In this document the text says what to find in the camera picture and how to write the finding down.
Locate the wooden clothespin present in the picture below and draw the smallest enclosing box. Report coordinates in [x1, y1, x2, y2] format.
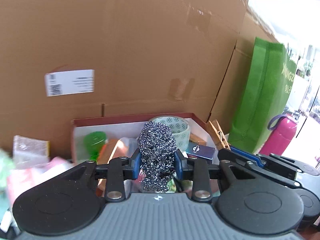
[206, 119, 231, 151]

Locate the navy playing card box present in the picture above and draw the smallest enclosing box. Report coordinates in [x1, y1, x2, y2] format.
[185, 142, 215, 160]

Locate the green tote bag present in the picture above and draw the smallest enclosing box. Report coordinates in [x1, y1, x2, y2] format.
[228, 37, 297, 153]

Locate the small gold box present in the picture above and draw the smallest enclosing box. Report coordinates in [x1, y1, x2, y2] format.
[97, 138, 129, 165]

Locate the steel wool scrubber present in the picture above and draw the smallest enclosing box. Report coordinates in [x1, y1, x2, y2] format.
[137, 121, 177, 192]

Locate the large cardboard box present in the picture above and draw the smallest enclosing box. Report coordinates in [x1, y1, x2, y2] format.
[1, 0, 264, 155]

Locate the white shipping label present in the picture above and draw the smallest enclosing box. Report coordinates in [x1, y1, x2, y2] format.
[44, 69, 94, 97]

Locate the pink sponge in bag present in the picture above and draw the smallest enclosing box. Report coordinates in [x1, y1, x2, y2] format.
[7, 157, 74, 206]

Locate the clear snack packet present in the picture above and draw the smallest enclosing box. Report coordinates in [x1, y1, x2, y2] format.
[12, 135, 50, 165]

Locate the patterned clear tape roll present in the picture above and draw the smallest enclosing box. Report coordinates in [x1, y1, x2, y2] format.
[151, 115, 191, 152]

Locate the dark red storage box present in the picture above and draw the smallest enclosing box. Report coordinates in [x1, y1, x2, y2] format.
[71, 113, 215, 164]

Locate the pink water bottle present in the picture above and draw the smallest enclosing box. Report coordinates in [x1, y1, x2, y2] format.
[259, 114, 297, 155]

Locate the brown small box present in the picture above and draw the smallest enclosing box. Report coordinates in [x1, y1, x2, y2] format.
[189, 133, 207, 146]

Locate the green plastic cup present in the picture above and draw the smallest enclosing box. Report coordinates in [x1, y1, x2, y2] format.
[84, 131, 107, 161]

